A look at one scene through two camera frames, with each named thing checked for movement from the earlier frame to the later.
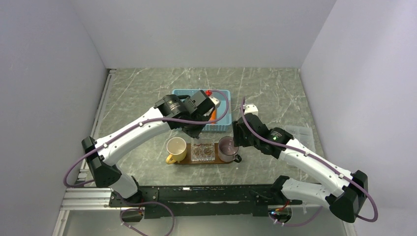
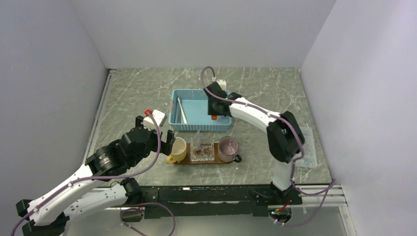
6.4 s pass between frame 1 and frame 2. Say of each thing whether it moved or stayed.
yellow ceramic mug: stayed
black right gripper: moved
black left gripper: moved
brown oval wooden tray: stayed
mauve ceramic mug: stayed
